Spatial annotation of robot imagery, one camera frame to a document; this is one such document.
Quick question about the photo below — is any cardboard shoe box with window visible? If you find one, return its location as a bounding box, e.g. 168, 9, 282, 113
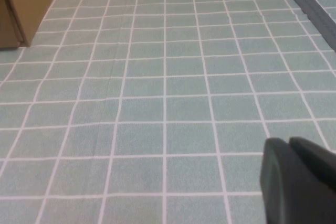
0, 0, 66, 49

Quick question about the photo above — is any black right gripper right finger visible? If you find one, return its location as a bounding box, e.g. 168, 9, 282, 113
288, 136, 336, 224

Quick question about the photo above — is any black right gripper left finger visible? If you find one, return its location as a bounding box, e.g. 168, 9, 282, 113
259, 136, 303, 224

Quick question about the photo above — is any green checked tablecloth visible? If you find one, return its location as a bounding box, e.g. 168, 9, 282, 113
0, 0, 336, 224

